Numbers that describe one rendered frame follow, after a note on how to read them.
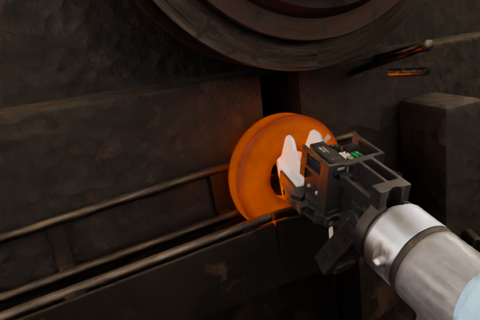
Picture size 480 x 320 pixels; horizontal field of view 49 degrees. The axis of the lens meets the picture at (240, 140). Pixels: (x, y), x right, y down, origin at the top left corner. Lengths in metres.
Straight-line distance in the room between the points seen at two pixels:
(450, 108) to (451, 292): 0.37
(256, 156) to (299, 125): 0.07
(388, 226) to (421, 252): 0.04
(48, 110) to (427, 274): 0.43
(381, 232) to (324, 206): 0.08
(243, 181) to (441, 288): 0.28
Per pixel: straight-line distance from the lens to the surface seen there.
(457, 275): 0.46
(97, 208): 0.66
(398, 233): 0.50
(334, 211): 0.57
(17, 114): 0.64
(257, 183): 0.66
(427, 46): 0.61
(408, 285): 0.48
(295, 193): 0.60
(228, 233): 0.63
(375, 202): 0.52
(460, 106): 0.79
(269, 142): 0.65
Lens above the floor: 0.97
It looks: 15 degrees down
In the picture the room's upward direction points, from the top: 6 degrees counter-clockwise
